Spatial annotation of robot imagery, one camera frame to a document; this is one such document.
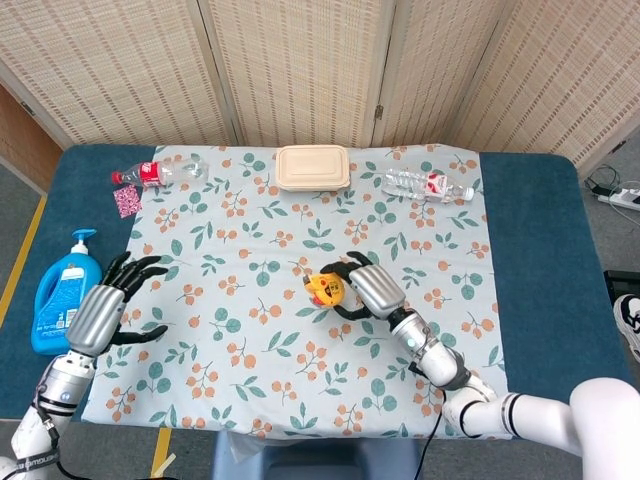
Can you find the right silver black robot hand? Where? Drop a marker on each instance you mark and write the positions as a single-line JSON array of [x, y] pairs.
[[377, 292]]

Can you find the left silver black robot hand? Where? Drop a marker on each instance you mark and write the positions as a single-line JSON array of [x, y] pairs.
[[95, 320]]

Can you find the yellow tape measure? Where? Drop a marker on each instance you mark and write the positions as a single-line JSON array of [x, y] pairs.
[[327, 290]]

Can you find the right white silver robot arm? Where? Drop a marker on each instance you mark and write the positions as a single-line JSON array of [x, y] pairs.
[[525, 412]]

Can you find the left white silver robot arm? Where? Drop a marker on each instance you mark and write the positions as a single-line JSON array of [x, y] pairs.
[[60, 387]]

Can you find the blue pump soap bottle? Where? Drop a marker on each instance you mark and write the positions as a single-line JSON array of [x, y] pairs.
[[65, 295]]

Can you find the clear white cap water bottle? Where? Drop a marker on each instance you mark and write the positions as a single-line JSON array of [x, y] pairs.
[[422, 185]]

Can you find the pink patterned square card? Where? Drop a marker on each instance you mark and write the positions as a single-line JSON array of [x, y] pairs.
[[127, 202]]

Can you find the floral print tablecloth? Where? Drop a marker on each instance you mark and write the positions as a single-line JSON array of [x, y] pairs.
[[260, 360]]

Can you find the beige lidded lunch box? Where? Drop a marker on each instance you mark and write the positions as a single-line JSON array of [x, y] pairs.
[[312, 167]]

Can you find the red label plastic bottle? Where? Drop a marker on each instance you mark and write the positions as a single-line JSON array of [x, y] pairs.
[[152, 172]]

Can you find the blue felt table cover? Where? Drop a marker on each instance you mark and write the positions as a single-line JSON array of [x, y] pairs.
[[540, 240]]

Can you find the blue plastic chair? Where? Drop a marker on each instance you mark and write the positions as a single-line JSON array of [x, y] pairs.
[[320, 462]]

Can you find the brown wooden cabinet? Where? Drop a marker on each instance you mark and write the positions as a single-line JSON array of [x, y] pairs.
[[22, 140]]

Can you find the woven bamboo screen panel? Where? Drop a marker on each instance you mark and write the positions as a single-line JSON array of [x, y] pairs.
[[115, 70], [300, 70], [430, 75], [565, 75]]

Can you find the black box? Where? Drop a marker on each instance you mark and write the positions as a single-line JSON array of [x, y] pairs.
[[622, 282]]

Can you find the black white sneaker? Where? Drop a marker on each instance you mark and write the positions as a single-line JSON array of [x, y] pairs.
[[629, 320]]

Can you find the white power strip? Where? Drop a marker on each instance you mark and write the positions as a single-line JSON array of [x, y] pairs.
[[625, 198]]

